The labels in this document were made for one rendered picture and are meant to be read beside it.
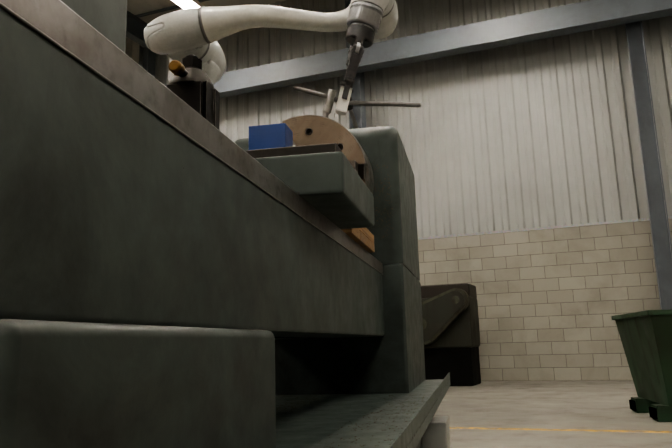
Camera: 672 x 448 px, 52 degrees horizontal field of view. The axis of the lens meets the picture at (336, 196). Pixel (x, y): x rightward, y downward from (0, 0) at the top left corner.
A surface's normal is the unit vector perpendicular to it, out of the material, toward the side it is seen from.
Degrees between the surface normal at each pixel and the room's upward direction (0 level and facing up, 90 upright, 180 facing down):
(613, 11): 90
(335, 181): 90
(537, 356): 90
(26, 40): 90
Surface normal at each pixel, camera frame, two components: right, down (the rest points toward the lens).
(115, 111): 0.98, -0.07
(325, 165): -0.20, -0.20
